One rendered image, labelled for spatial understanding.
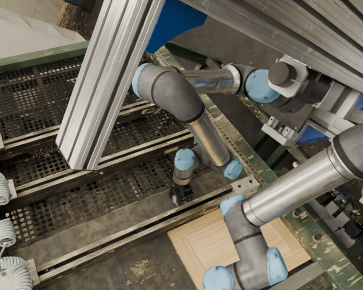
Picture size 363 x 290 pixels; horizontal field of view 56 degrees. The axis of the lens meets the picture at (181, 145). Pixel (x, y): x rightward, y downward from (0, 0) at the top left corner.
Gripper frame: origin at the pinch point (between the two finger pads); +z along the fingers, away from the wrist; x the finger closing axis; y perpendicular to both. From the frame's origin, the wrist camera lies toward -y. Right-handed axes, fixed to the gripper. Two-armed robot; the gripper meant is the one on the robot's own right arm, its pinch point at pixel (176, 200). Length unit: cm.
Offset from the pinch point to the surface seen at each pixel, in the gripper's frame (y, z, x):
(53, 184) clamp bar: -28, -5, -47
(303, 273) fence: 53, -2, 29
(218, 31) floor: -155, 27, 126
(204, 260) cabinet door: 29.8, 0.4, -2.6
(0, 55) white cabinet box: -339, 122, -58
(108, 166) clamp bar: -28.3, -4.0, -21.8
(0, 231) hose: -6, -19, -69
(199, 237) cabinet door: 20.3, 0.5, 0.5
